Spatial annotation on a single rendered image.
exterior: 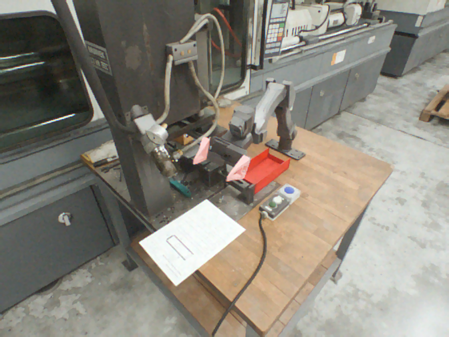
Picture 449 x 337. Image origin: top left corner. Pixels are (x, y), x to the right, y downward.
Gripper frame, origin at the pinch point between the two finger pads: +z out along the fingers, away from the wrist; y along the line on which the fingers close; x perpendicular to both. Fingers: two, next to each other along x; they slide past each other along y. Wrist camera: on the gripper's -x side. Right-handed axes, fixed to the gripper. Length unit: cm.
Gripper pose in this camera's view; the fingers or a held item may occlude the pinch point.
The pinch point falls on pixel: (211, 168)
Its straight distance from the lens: 68.0
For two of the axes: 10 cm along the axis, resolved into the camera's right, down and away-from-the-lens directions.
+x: -1.9, 7.6, 6.1
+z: -4.7, 4.8, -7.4
